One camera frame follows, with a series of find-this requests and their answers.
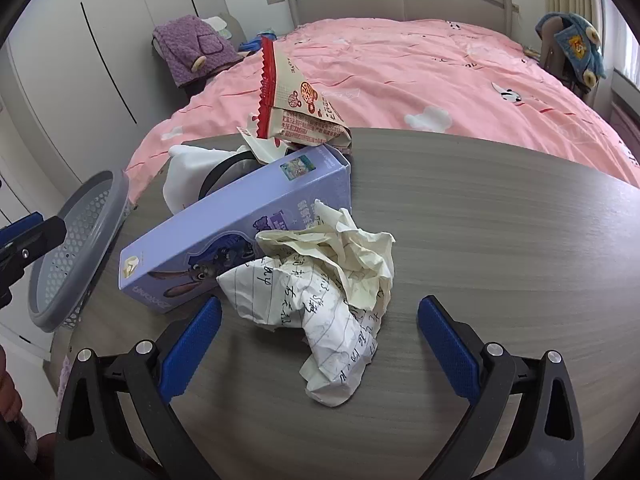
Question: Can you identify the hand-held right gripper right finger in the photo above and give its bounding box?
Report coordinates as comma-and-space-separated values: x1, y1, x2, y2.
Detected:
417, 295, 586, 480

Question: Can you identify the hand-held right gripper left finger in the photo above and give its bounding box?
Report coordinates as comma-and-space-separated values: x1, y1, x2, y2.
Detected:
54, 296, 223, 480

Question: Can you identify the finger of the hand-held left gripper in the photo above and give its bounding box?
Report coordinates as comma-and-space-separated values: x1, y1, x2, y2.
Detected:
0, 212, 68, 311

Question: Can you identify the grey perforated plastic basket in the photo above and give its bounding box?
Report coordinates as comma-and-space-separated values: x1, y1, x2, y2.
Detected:
27, 170, 132, 332

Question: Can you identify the white lined paper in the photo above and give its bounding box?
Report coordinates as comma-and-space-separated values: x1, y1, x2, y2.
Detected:
217, 255, 386, 408

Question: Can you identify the cream paper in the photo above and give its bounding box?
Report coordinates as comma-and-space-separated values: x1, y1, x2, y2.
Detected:
255, 200, 396, 311

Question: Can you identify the purple cartoon print box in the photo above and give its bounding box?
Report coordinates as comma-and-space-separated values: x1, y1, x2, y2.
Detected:
119, 144, 352, 315

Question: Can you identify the white cloth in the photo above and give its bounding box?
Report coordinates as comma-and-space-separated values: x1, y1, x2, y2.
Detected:
162, 144, 261, 213

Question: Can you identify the black ring band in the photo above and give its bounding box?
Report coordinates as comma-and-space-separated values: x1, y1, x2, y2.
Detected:
198, 152, 261, 203

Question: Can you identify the red-edged snack packet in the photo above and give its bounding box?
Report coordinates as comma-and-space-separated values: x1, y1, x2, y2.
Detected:
236, 36, 353, 150

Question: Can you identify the person's patterned clothing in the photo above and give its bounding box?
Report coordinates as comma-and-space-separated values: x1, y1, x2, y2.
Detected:
0, 347, 68, 480

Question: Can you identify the white wardrobe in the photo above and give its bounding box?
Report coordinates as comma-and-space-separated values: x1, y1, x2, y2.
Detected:
0, 0, 232, 186

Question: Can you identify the purple fleece garment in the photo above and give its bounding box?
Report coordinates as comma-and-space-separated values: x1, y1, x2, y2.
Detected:
152, 15, 242, 88

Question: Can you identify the bed with pink duvet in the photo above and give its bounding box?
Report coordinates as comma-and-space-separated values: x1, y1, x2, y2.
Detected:
125, 19, 640, 201

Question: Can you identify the white pillow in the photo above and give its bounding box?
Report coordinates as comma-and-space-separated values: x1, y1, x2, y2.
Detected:
200, 14, 237, 41

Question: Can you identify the brown chair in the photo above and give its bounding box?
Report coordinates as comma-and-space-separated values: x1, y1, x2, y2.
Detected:
537, 15, 591, 97

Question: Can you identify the blue fleece garment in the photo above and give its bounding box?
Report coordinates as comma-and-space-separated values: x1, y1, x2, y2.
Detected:
536, 11, 608, 93

